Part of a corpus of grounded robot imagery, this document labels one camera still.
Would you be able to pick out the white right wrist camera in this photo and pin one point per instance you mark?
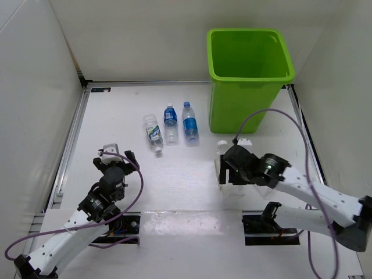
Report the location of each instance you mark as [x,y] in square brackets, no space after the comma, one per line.
[244,142]

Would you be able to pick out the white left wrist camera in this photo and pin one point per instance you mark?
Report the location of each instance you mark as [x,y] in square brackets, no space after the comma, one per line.
[109,154]

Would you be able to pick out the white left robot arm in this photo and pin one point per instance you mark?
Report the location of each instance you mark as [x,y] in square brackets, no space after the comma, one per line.
[96,215]

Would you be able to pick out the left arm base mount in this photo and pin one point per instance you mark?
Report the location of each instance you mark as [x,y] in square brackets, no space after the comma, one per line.
[124,230]

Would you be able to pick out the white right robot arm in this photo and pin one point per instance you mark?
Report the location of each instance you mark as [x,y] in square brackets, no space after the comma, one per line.
[344,217]

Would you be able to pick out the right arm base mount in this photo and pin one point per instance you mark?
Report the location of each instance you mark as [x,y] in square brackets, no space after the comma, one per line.
[260,232]

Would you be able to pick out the dark blue label bottle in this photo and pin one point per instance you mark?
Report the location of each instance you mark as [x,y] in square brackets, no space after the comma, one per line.
[170,125]

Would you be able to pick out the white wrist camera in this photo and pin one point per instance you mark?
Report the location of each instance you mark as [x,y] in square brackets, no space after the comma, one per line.
[244,142]
[109,154]

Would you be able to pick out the blue label water bottle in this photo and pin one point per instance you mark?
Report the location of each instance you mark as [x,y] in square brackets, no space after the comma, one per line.
[190,125]

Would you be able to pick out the green plastic bin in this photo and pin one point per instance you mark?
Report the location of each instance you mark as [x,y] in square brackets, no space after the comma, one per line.
[247,67]

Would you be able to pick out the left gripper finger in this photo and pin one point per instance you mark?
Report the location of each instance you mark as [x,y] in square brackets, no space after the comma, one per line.
[98,164]
[131,165]

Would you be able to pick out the small blue sticker label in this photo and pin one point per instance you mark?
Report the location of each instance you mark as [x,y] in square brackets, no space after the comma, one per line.
[100,89]

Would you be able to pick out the clear square plastic bottle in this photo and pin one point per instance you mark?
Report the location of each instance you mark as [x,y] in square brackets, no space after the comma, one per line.
[222,147]

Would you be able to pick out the green label clear bottle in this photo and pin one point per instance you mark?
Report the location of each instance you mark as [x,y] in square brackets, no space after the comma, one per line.
[153,134]

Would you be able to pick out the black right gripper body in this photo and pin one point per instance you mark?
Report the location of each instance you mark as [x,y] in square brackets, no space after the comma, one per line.
[240,177]

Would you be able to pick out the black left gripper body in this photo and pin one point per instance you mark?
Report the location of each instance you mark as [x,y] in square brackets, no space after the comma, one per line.
[127,166]

